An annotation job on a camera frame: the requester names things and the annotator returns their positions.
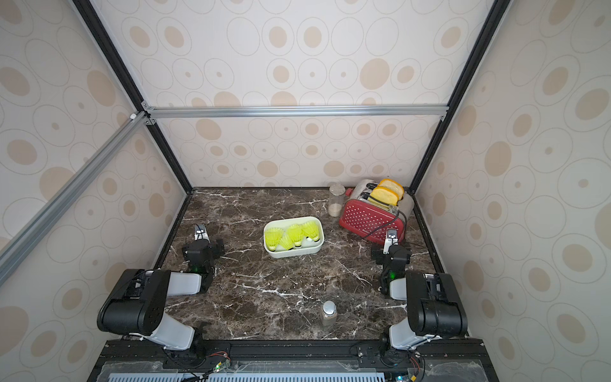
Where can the yellow toast slice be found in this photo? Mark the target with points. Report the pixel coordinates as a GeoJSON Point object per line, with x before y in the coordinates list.
{"type": "Point", "coordinates": [385, 196]}
{"type": "Point", "coordinates": [393, 186]}

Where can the metal lidded shaker jar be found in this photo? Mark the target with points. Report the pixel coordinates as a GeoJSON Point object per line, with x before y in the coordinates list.
{"type": "Point", "coordinates": [328, 313]}

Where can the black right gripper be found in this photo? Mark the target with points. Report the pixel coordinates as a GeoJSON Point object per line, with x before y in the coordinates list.
{"type": "Point", "coordinates": [391, 251]}

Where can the back yellow toast slice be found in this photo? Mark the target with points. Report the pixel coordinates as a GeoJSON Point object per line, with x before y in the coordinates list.
{"type": "Point", "coordinates": [393, 186]}

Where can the clear jar with powder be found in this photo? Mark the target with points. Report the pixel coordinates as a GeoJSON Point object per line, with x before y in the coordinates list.
{"type": "Point", "coordinates": [336, 199]}

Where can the front yellow toast slice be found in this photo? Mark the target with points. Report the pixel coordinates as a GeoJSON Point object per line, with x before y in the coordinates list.
{"type": "Point", "coordinates": [385, 196]}

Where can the silver left aluminium rail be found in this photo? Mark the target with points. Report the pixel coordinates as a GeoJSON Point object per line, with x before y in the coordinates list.
{"type": "Point", "coordinates": [30, 236]}

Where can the white storage box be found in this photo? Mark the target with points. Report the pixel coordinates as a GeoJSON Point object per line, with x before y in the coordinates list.
{"type": "Point", "coordinates": [308, 247]}

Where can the red dotted toaster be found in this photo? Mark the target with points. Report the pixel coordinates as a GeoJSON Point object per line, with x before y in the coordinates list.
{"type": "Point", "coordinates": [370, 220]}

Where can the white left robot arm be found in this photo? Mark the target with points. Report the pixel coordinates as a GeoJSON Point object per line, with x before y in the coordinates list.
{"type": "Point", "coordinates": [136, 304]}

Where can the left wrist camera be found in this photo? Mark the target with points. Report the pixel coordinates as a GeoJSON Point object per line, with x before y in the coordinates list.
{"type": "Point", "coordinates": [200, 232]}

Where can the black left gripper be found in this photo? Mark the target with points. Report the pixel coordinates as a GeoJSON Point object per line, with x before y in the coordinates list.
{"type": "Point", "coordinates": [215, 248]}

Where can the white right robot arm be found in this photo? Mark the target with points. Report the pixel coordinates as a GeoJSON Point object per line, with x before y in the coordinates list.
{"type": "Point", "coordinates": [434, 307]}

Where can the silver horizontal aluminium rail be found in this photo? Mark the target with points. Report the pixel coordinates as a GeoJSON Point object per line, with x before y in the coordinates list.
{"type": "Point", "coordinates": [156, 112]}

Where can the green shuttlecock group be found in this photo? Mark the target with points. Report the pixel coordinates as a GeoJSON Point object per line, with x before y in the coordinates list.
{"type": "Point", "coordinates": [286, 243]}
{"type": "Point", "coordinates": [272, 238]}

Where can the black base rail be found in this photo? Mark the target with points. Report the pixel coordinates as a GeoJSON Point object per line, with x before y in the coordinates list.
{"type": "Point", "coordinates": [439, 360]}

